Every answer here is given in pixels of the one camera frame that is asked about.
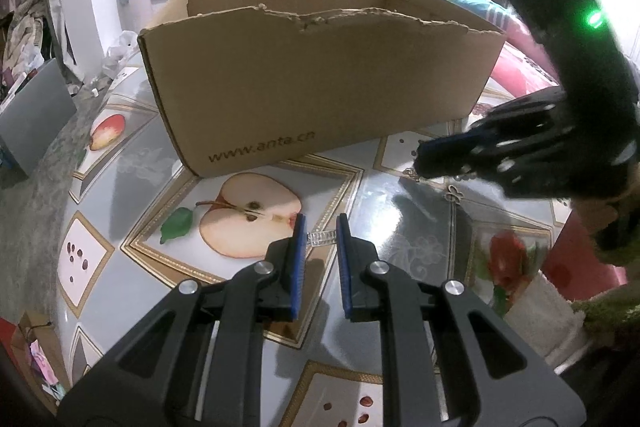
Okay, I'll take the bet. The white plastic bag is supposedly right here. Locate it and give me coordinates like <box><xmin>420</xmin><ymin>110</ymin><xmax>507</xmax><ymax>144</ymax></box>
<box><xmin>102</xmin><ymin>31</ymin><xmax>141</xmax><ymax>78</ymax></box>

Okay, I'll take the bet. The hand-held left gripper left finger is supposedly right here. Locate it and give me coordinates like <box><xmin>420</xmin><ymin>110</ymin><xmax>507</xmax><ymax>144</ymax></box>
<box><xmin>57</xmin><ymin>213</ymin><xmax>307</xmax><ymax>427</ymax></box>

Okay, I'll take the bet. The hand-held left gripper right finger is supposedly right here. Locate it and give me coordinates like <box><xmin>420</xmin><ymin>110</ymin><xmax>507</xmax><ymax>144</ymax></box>
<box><xmin>336</xmin><ymin>213</ymin><xmax>586</xmax><ymax>427</ymax></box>

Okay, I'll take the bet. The pile of clothes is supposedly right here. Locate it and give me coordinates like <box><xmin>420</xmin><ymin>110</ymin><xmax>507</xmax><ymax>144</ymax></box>
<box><xmin>0</xmin><ymin>0</ymin><xmax>56</xmax><ymax>82</ymax></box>

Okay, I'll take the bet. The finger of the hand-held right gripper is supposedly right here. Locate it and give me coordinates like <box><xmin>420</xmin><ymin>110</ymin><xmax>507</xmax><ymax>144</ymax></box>
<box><xmin>467</xmin><ymin>88</ymin><xmax>568</xmax><ymax>142</ymax></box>
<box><xmin>415</xmin><ymin>134</ymin><xmax>571</xmax><ymax>198</ymax></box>

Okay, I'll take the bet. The white fluffy cloth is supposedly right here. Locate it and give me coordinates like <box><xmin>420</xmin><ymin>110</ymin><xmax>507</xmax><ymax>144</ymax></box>
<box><xmin>510</xmin><ymin>274</ymin><xmax>586</xmax><ymax>368</ymax></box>

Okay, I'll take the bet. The brown paper bag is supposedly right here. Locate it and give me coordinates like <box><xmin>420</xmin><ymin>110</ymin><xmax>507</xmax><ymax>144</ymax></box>
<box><xmin>17</xmin><ymin>309</ymin><xmax>71</xmax><ymax>413</ymax></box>

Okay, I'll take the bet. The brown cardboard box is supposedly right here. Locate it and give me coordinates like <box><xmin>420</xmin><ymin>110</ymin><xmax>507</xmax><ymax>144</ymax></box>
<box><xmin>137</xmin><ymin>0</ymin><xmax>508</xmax><ymax>178</ymax></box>

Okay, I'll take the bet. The grey cabinet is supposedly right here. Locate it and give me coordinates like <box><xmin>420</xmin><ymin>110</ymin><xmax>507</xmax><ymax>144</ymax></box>
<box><xmin>0</xmin><ymin>57</ymin><xmax>78</xmax><ymax>178</ymax></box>

